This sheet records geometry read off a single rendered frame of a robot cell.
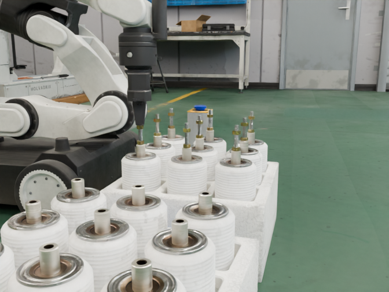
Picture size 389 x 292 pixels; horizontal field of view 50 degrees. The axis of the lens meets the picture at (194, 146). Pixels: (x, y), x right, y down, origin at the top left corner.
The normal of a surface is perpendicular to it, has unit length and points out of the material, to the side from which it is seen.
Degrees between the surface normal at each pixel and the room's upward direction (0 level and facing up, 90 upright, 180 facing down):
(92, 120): 90
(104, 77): 90
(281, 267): 0
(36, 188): 90
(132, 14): 90
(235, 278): 0
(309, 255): 0
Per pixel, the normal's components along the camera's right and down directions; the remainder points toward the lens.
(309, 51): -0.23, 0.21
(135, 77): 0.14, 0.22
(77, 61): -0.02, 0.57
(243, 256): 0.00, -0.98
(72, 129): -0.58, 0.35
